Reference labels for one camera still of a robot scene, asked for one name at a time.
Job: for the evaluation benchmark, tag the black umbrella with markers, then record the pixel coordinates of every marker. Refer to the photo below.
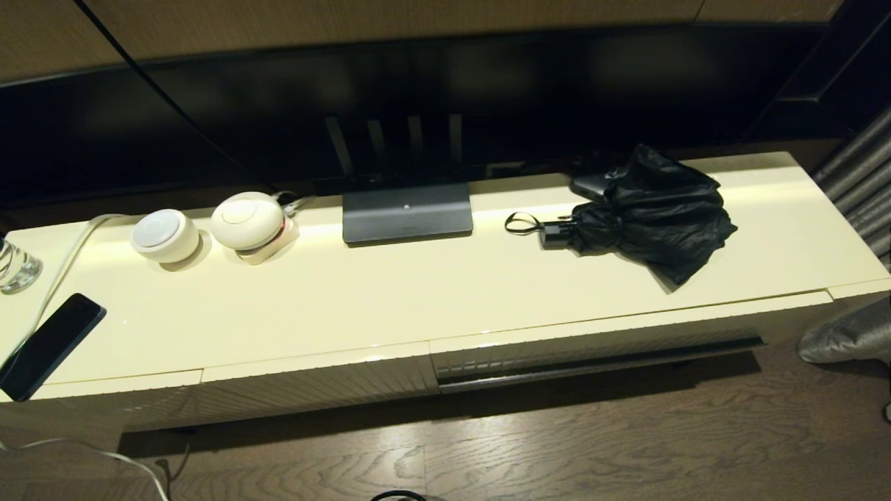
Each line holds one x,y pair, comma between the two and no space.
654,209

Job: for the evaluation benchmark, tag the cream ribbed cabinet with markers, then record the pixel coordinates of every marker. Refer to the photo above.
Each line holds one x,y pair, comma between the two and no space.
418,299

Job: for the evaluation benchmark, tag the black set-top box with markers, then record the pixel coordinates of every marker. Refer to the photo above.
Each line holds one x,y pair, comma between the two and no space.
588,184

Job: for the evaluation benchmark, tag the black flat screen television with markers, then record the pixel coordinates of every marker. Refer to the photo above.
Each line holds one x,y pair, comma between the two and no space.
487,90

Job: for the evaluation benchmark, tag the cream device dock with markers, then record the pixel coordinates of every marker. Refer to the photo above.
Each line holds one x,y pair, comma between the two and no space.
280,248

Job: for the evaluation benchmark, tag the wide cream ribbed cabinet door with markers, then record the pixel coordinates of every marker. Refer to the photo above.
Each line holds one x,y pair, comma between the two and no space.
313,386

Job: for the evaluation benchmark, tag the white dome shaped device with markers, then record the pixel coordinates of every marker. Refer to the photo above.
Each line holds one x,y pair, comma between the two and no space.
243,219

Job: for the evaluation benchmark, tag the small white round speaker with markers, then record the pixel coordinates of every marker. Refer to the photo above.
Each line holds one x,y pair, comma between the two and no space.
163,235

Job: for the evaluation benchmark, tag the narrow cream ribbed cabinet door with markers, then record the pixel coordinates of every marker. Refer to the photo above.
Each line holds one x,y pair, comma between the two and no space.
139,403

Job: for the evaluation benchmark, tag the black smartphone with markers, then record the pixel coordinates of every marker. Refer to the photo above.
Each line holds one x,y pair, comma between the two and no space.
49,344

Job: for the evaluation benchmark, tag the clear drinking glass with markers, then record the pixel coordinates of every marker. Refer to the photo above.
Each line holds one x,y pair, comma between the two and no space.
17,268

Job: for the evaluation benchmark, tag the grey television base plate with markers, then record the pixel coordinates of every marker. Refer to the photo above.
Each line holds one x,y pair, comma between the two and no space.
407,212

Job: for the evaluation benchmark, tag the dark wooden wall frame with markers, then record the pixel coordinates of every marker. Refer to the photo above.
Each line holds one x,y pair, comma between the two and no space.
828,76

